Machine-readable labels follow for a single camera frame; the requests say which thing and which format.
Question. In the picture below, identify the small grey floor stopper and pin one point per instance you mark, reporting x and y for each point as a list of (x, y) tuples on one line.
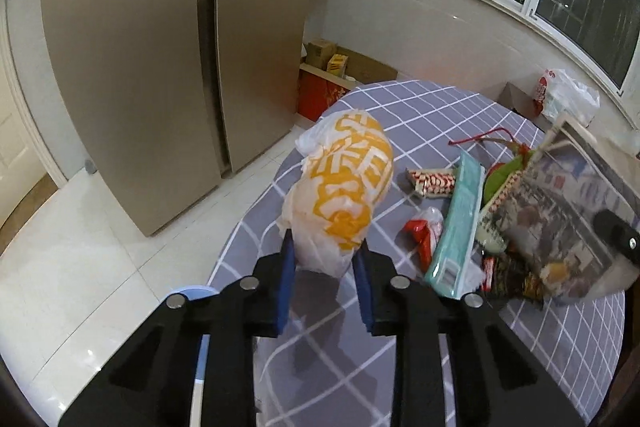
[(90, 167)]

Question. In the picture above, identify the light blue plastic bin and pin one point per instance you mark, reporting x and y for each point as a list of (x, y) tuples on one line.
[(201, 359)]

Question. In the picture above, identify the newspaper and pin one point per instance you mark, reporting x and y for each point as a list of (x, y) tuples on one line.
[(560, 207)]

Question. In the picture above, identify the white plastic bag red print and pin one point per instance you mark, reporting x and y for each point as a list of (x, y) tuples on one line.
[(565, 99)]

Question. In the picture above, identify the white panel door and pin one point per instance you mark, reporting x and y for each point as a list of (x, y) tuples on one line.
[(15, 147)]

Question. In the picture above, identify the small cardboard box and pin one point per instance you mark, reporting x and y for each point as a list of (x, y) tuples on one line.
[(320, 53)]

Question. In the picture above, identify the yellow and white plastic bag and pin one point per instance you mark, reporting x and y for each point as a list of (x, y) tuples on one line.
[(345, 177)]

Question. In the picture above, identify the large flat cardboard box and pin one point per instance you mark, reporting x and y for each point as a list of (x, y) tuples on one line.
[(370, 67)]

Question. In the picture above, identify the dark printed snack packet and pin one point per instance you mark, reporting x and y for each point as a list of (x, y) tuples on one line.
[(517, 282)]

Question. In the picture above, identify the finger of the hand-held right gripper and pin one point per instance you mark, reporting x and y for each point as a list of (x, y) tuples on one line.
[(612, 229)]

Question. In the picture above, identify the brown double-door refrigerator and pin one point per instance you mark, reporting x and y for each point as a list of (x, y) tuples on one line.
[(135, 57)]

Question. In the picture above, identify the teal tissue packet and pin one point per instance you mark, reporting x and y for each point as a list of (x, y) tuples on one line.
[(457, 227)]

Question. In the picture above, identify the small red wrapper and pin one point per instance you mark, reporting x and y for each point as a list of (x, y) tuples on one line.
[(489, 272)]

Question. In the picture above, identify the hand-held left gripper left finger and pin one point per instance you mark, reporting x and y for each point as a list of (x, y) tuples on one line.
[(283, 292)]

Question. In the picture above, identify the brown chair back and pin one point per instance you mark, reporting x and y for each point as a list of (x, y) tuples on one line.
[(517, 99)]

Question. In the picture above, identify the white and green packet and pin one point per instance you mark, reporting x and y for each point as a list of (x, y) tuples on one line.
[(487, 234)]

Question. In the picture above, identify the red and white candy wrapper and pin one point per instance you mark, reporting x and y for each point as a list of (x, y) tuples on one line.
[(432, 183)]

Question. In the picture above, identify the grey checked tablecloth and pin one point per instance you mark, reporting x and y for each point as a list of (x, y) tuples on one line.
[(430, 117)]

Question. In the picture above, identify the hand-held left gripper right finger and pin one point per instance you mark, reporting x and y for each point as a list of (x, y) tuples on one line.
[(362, 292)]

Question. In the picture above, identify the yellow printed box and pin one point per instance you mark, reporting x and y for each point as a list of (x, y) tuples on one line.
[(337, 64)]

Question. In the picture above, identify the red snack wrapper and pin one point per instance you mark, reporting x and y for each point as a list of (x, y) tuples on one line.
[(425, 237)]

